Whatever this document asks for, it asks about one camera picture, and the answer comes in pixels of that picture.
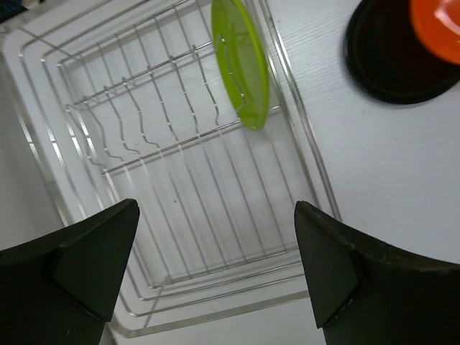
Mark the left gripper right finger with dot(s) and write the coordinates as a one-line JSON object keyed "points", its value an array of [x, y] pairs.
{"points": [[365, 291]]}

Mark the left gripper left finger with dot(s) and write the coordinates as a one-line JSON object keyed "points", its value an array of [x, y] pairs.
{"points": [[62, 288]]}

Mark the black plate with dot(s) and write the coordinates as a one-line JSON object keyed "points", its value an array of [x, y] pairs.
{"points": [[385, 58]]}

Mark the green plate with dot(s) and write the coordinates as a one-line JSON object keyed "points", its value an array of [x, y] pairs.
{"points": [[242, 62]]}

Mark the orange plate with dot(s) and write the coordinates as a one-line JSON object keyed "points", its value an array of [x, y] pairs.
{"points": [[436, 25]]}

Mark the wire dish rack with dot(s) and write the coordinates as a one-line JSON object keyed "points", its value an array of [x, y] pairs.
{"points": [[125, 99]]}

